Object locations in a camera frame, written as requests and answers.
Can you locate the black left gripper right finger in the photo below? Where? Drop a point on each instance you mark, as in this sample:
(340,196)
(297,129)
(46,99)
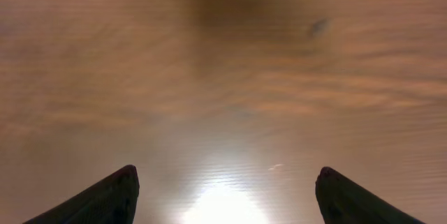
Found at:
(342,201)

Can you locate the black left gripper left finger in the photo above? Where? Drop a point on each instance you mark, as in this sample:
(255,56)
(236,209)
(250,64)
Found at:
(111,200)

